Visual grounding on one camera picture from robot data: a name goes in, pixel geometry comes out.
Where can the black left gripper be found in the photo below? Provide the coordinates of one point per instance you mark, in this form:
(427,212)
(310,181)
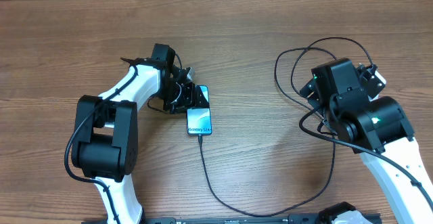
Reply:
(190,99)

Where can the blue Galaxy smartphone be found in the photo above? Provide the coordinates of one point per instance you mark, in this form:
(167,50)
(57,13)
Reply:
(199,119)

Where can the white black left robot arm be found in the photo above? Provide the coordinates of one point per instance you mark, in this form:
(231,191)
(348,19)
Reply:
(103,147)

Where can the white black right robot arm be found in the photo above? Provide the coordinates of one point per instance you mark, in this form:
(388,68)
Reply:
(377,129)

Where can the white power strip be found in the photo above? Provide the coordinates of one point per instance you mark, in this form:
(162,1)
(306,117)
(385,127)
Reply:
(380,85)

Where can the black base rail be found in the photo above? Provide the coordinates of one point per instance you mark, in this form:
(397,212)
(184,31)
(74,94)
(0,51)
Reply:
(290,219)

